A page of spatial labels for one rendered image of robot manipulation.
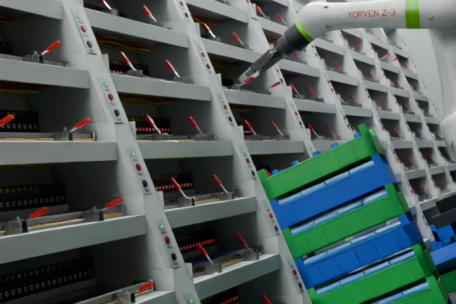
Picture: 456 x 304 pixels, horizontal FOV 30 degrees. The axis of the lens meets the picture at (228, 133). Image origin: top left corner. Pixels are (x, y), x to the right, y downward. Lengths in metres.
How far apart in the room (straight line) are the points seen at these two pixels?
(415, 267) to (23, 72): 1.02
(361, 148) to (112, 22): 0.76
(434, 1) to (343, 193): 0.96
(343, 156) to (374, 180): 0.10
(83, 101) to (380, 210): 0.77
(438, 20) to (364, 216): 0.96
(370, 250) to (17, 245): 0.90
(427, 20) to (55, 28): 1.28
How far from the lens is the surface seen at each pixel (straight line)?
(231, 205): 2.47
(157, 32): 2.57
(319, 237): 2.14
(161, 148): 2.24
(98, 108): 2.08
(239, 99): 2.93
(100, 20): 2.30
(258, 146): 2.88
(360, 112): 4.46
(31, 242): 1.65
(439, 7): 2.87
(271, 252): 2.64
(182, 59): 2.76
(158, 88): 2.39
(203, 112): 2.71
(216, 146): 2.56
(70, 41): 2.13
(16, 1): 2.01
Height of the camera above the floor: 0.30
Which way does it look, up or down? 10 degrees up
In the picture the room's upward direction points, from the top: 23 degrees counter-clockwise
